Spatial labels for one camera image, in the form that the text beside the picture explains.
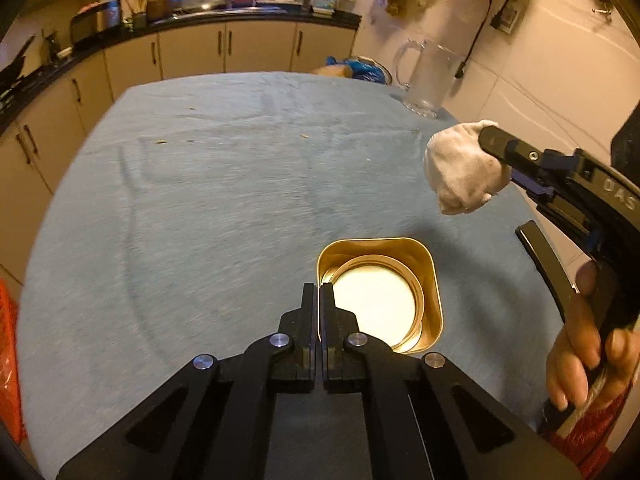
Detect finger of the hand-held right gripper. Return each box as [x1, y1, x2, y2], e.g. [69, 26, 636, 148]
[477, 126, 577, 173]
[511, 167, 558, 202]

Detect red plastic basket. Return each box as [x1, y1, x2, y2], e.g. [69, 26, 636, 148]
[0, 280, 26, 443]

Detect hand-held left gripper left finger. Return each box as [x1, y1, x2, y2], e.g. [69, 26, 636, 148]
[57, 283, 320, 480]

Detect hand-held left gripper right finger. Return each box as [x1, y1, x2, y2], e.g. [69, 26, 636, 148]
[321, 283, 583, 480]

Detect black kitchen countertop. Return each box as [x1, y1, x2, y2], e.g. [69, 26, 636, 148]
[0, 2, 362, 133]

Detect person's right hand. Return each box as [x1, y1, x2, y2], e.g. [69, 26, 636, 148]
[545, 261, 640, 411]

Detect glass pot lid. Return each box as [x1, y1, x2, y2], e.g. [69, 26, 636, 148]
[172, 0, 226, 13]

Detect wall socket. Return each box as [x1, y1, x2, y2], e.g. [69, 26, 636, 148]
[490, 7, 521, 36]

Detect gas stove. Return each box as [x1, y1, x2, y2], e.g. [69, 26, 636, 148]
[0, 57, 68, 111]

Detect chopstick holder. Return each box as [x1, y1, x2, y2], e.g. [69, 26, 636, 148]
[125, 0, 148, 28]

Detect black power cord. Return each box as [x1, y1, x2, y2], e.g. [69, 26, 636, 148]
[454, 0, 521, 81]

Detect white tissue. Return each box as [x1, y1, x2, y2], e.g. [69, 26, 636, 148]
[424, 120, 513, 217]

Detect blue patterned bag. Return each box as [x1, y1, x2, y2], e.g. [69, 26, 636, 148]
[310, 56, 393, 86]

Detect clear glass pitcher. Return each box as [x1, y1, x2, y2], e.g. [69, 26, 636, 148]
[393, 38, 468, 120]

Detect cream base cabinets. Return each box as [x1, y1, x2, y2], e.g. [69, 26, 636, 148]
[0, 22, 358, 286]

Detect gold metal tin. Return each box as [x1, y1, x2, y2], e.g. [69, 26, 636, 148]
[316, 236, 444, 355]

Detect black wok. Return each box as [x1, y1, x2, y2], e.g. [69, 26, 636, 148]
[0, 35, 36, 93]

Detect black steel appliance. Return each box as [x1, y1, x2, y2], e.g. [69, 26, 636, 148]
[70, 0, 123, 43]

